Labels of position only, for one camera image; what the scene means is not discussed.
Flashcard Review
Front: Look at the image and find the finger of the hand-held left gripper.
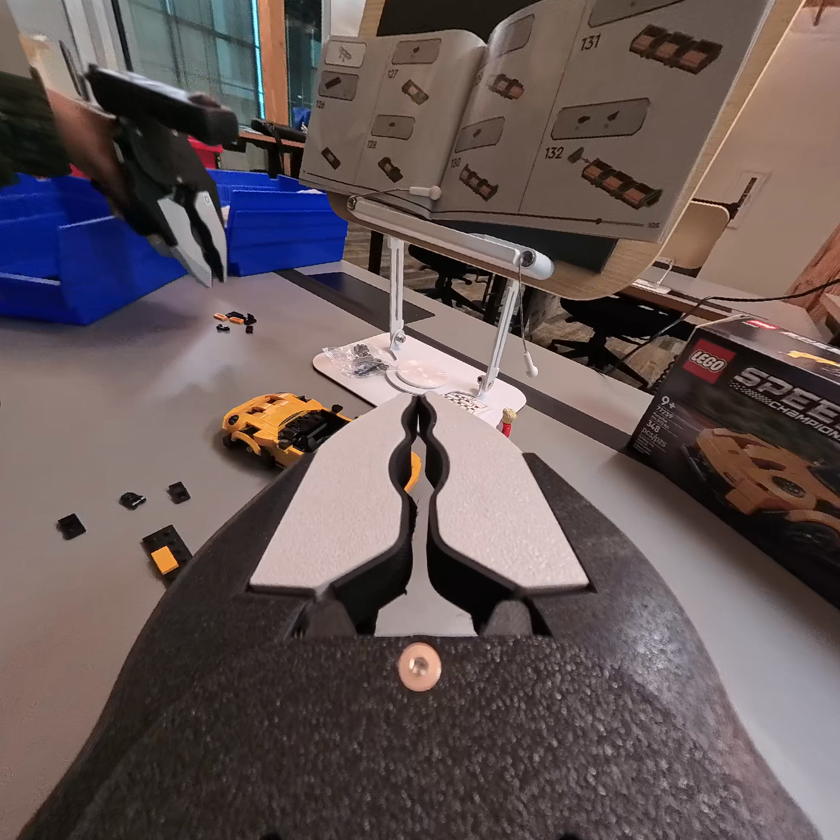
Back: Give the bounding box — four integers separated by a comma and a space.
192, 188, 228, 284
156, 196, 215, 288

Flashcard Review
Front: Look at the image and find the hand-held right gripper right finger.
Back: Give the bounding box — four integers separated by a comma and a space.
423, 392, 589, 632

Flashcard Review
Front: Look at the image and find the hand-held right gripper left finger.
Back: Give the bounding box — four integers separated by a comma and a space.
249, 392, 420, 627

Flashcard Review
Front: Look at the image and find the yellow lego car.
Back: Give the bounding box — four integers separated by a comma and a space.
221, 392, 423, 493

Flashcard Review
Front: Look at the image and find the white book stand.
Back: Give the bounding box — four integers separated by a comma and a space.
311, 185, 557, 421

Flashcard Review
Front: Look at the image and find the black lego plate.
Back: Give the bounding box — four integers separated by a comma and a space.
141, 525, 193, 578

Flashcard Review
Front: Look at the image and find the lego instruction booklet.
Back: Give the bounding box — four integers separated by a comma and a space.
298, 0, 775, 244

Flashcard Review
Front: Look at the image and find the black lego box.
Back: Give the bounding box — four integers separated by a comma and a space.
625, 315, 840, 609

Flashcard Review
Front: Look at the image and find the person's left hand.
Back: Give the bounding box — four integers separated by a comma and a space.
46, 88, 132, 217

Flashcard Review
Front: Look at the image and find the red plastic bin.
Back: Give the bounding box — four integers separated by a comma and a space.
187, 134, 228, 172

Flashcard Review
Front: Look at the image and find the grey office desk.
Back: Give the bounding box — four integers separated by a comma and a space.
236, 118, 309, 179

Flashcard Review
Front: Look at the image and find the clear bag of black parts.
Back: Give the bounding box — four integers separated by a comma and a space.
326, 341, 388, 380

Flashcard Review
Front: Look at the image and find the black office chair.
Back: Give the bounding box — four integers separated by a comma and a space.
407, 246, 491, 309
548, 295, 683, 389

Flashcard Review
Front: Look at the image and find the brown wooden desk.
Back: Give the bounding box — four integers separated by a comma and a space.
623, 266, 840, 324

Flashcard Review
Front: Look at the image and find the tan rounded wooden panel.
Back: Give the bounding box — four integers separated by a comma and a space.
656, 199, 731, 277

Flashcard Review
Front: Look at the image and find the black coiled cable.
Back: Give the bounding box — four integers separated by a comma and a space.
597, 279, 840, 379

